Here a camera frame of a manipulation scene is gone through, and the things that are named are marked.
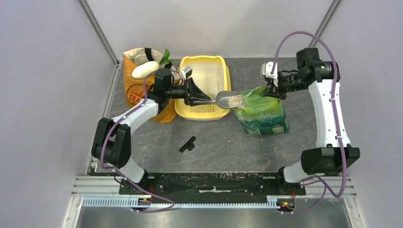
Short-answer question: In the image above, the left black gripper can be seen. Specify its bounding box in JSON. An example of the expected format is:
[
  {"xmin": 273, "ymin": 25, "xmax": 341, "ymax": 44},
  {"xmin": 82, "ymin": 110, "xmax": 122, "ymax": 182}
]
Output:
[{"xmin": 165, "ymin": 77, "xmax": 210, "ymax": 106}]

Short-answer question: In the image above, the green litter bag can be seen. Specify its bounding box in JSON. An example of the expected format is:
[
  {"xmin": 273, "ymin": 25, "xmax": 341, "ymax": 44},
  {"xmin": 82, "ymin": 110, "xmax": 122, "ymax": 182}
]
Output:
[{"xmin": 234, "ymin": 86, "xmax": 289, "ymax": 135}]

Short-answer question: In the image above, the metal scoop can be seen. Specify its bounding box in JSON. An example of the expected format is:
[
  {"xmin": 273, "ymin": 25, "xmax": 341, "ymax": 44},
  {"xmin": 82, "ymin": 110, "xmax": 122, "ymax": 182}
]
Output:
[{"xmin": 212, "ymin": 91, "xmax": 246, "ymax": 109}]

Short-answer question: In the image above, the black bag clip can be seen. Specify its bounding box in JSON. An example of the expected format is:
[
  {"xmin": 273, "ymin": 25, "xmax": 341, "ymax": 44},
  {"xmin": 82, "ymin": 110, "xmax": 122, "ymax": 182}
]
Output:
[{"xmin": 179, "ymin": 136, "xmax": 196, "ymax": 153}]

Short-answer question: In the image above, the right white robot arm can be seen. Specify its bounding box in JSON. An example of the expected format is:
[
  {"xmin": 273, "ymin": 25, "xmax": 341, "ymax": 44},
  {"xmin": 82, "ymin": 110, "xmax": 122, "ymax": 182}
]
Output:
[{"xmin": 260, "ymin": 48, "xmax": 360, "ymax": 194}]

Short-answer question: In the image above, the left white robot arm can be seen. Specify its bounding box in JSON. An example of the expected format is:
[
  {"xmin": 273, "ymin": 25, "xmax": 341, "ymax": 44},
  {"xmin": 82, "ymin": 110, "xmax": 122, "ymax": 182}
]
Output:
[{"xmin": 91, "ymin": 67, "xmax": 212, "ymax": 194}]

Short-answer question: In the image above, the yellow litter box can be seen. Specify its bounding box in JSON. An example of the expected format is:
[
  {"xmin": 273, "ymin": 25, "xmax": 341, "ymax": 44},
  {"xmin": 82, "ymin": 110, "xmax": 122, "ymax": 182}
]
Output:
[{"xmin": 174, "ymin": 56, "xmax": 231, "ymax": 121}]

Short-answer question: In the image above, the white daikon radish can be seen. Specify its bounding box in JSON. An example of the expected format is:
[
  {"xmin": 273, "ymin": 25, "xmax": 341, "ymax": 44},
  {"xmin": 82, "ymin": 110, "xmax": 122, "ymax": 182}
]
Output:
[{"xmin": 132, "ymin": 61, "xmax": 160, "ymax": 79}]

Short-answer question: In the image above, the orange paper grocery bag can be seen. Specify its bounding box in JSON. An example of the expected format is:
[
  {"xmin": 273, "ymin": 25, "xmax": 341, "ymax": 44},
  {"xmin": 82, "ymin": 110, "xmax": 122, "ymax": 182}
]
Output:
[{"xmin": 123, "ymin": 47, "xmax": 176, "ymax": 108}]

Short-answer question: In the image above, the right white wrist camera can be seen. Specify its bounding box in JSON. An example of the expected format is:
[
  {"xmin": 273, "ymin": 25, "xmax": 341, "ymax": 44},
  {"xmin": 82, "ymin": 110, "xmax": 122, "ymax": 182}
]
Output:
[{"xmin": 260, "ymin": 62, "xmax": 278, "ymax": 87}]

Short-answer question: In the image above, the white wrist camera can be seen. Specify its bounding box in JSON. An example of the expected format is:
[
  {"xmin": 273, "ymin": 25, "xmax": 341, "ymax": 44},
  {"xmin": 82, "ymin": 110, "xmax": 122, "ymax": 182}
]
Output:
[
  {"xmin": 260, "ymin": 62, "xmax": 278, "ymax": 87},
  {"xmin": 179, "ymin": 66, "xmax": 192, "ymax": 82}
]

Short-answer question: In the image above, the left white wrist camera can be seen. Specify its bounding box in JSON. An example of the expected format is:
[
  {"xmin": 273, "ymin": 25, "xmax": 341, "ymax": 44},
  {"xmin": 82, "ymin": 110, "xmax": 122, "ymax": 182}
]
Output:
[{"xmin": 179, "ymin": 66, "xmax": 192, "ymax": 82}]

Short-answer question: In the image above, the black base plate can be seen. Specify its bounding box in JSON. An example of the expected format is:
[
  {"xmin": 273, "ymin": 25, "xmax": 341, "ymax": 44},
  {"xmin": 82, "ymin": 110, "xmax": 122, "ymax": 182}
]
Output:
[{"xmin": 139, "ymin": 172, "xmax": 306, "ymax": 206}]

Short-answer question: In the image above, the slotted cable duct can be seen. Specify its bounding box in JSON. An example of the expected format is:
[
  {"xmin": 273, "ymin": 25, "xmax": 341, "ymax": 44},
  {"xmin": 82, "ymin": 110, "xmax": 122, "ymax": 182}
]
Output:
[{"xmin": 82, "ymin": 196, "xmax": 286, "ymax": 209}]

